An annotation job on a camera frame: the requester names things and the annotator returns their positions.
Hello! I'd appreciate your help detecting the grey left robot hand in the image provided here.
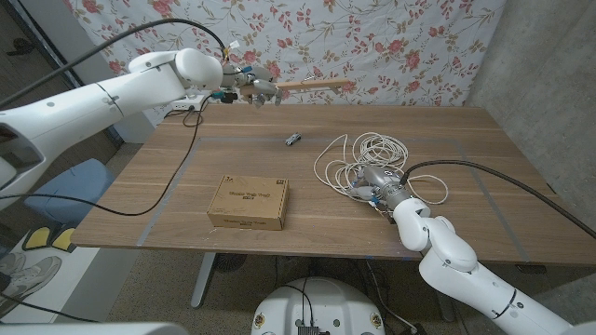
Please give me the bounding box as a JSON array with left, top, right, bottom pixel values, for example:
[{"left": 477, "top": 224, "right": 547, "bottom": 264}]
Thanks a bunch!
[{"left": 218, "top": 63, "right": 284, "bottom": 109}]

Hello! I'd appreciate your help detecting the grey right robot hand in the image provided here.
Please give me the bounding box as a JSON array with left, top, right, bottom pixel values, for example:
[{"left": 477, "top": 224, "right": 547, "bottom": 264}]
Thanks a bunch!
[{"left": 348, "top": 165, "right": 413, "bottom": 210}]

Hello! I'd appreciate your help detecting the white Ethernet cable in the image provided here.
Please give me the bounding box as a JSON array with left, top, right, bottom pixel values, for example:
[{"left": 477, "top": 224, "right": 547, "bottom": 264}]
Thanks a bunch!
[{"left": 313, "top": 131, "right": 450, "bottom": 206}]

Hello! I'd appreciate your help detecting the wooden clip hanger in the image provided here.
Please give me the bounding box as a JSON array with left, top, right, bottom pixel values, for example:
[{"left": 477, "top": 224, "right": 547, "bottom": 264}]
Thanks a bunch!
[{"left": 239, "top": 76, "right": 351, "bottom": 97}]

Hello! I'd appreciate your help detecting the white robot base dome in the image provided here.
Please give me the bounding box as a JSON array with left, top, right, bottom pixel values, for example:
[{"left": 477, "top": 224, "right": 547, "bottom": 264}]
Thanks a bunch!
[{"left": 251, "top": 277, "right": 386, "bottom": 335}]

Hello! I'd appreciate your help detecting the brown cardboard box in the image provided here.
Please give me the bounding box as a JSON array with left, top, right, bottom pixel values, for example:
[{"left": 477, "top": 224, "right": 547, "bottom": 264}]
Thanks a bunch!
[{"left": 207, "top": 174, "right": 290, "bottom": 232}]

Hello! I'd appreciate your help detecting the floral backdrop cloth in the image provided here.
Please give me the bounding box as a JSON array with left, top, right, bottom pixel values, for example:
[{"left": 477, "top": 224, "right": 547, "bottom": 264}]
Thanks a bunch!
[{"left": 62, "top": 0, "right": 508, "bottom": 127}]

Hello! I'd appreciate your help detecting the white power strip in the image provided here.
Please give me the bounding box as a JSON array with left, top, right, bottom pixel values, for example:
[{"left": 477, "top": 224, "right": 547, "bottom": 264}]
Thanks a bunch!
[{"left": 169, "top": 94, "right": 209, "bottom": 113}]

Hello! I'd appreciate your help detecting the grey table leg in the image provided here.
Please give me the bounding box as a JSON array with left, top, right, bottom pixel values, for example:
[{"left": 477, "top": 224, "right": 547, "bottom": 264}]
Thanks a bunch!
[{"left": 426, "top": 260, "right": 457, "bottom": 323}]

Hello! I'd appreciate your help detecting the black round fan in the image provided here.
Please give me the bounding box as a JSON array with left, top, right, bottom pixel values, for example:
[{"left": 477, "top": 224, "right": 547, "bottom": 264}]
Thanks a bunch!
[{"left": 213, "top": 253, "right": 248, "bottom": 274}]

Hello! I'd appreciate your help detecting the white table leg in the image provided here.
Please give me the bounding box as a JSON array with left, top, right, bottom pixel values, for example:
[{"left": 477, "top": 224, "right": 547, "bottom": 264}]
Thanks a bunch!
[{"left": 190, "top": 252, "right": 218, "bottom": 309}]

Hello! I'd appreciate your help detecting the blue stool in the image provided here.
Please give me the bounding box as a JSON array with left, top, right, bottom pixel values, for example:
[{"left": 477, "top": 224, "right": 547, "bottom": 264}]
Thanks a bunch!
[{"left": 23, "top": 157, "right": 116, "bottom": 227}]

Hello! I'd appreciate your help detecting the yellow black slipper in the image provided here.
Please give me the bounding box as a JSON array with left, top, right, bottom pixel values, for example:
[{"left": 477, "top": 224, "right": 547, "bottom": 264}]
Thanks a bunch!
[
  {"left": 21, "top": 226, "right": 52, "bottom": 251},
  {"left": 50, "top": 226, "right": 78, "bottom": 254}
]

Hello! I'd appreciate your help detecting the white floor mat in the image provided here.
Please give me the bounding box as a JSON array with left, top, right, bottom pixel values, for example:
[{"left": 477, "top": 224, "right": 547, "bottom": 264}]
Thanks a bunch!
[{"left": 0, "top": 232, "right": 102, "bottom": 324}]

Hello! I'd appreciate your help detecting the white robot torso edge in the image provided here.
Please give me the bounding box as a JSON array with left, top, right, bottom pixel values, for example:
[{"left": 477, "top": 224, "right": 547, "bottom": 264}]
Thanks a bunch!
[{"left": 0, "top": 322, "right": 190, "bottom": 335}]

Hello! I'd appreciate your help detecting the grey sneaker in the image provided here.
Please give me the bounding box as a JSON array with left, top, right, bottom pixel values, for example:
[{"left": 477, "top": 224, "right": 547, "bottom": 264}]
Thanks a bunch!
[
  {"left": 0, "top": 252, "right": 28, "bottom": 276},
  {"left": 0, "top": 255, "right": 62, "bottom": 317}
]

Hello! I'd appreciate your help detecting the white floor cable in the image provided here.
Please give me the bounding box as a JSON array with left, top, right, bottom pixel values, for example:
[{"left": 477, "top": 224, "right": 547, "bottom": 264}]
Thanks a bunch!
[{"left": 365, "top": 260, "right": 418, "bottom": 334}]

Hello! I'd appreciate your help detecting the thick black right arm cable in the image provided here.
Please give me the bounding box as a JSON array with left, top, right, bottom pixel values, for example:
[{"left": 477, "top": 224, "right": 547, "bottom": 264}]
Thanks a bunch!
[{"left": 399, "top": 159, "right": 596, "bottom": 241}]

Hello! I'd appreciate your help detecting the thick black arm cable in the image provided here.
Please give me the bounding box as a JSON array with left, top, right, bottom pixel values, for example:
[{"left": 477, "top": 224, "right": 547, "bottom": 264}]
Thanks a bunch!
[
  {"left": 399, "top": 159, "right": 596, "bottom": 241},
  {"left": 0, "top": 18, "right": 229, "bottom": 108}
]

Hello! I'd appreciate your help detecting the black cable on base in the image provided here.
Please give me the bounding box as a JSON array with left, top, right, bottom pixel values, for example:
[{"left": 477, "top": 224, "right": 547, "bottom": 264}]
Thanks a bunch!
[{"left": 278, "top": 284, "right": 314, "bottom": 327}]

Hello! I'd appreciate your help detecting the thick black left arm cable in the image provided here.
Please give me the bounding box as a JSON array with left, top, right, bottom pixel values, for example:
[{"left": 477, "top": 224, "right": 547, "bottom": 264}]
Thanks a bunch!
[{"left": 0, "top": 18, "right": 229, "bottom": 108}]

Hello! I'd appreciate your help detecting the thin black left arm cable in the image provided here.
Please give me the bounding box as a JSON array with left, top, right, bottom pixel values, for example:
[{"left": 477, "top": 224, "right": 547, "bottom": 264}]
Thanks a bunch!
[{"left": 0, "top": 95, "right": 209, "bottom": 323}]

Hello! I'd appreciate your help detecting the dark door rail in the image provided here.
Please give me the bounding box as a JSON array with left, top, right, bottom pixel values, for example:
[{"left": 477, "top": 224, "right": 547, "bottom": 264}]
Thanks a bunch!
[{"left": 7, "top": 0, "right": 125, "bottom": 148}]

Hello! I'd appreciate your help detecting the black door handle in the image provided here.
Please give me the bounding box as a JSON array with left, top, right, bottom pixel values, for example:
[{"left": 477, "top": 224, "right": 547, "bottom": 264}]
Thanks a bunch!
[{"left": 7, "top": 37, "right": 34, "bottom": 57}]

